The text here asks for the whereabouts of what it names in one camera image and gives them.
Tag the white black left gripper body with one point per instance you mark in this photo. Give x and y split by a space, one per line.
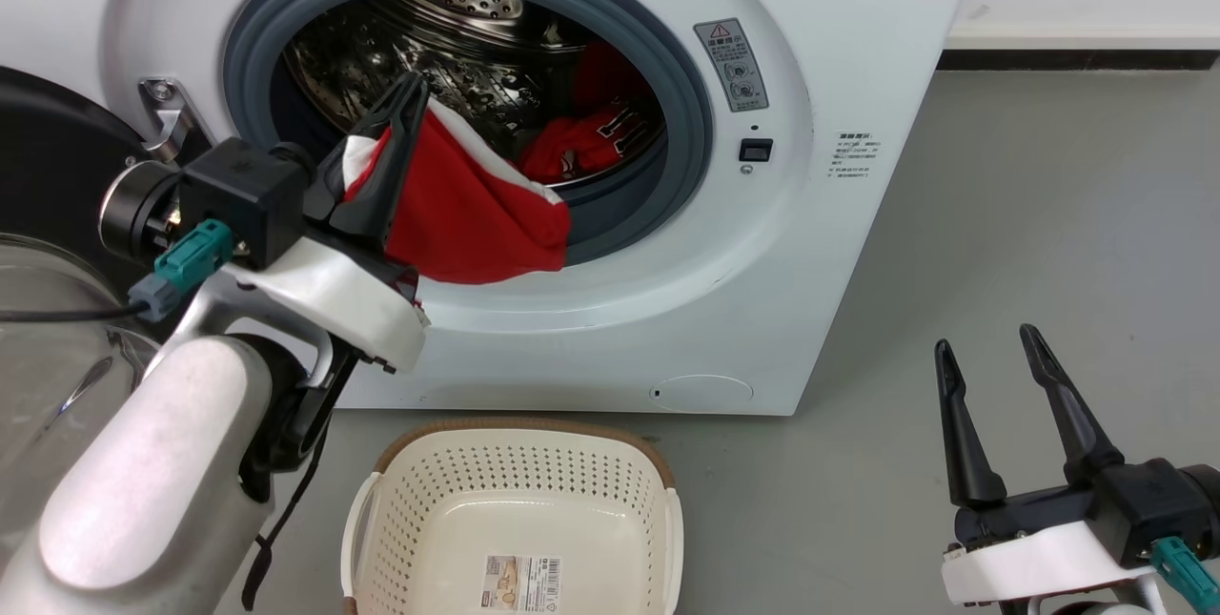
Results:
334 296

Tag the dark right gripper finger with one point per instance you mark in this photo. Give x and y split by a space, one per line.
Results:
965 434
1067 405

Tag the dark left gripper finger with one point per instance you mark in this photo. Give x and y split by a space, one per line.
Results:
389 181
367 124

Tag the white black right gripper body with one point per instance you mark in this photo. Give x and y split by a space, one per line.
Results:
1034 558

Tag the red and white garment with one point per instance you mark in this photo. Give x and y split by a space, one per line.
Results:
467 215

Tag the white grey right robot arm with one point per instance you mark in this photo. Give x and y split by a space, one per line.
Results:
1096 604

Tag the cream perforated laundry basket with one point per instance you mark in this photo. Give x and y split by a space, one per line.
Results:
429 510

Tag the paper basket label sticker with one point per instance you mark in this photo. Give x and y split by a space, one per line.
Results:
520 583

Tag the white front-loading washing machine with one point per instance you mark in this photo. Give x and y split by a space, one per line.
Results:
839 43

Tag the stainless steel washer drum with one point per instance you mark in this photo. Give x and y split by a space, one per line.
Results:
457 52

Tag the metal door hinge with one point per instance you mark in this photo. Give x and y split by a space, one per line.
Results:
172 114

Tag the red garment with white print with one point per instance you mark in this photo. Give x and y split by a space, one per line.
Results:
581 143

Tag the round drain filter cover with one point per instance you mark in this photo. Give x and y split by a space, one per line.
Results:
703 392

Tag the grey rubber door gasket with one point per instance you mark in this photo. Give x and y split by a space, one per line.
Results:
688 119

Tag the black glass washer door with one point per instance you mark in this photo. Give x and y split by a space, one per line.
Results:
48 167

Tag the grey warning sticker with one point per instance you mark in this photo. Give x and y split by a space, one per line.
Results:
731 64

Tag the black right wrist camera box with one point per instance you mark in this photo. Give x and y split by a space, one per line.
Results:
1158 510

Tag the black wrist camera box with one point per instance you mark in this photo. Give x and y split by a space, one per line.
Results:
238 200
1158 510

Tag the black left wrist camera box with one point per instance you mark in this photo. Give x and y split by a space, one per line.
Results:
238 200

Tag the dark wall baseboard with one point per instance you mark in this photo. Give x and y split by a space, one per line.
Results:
1077 60

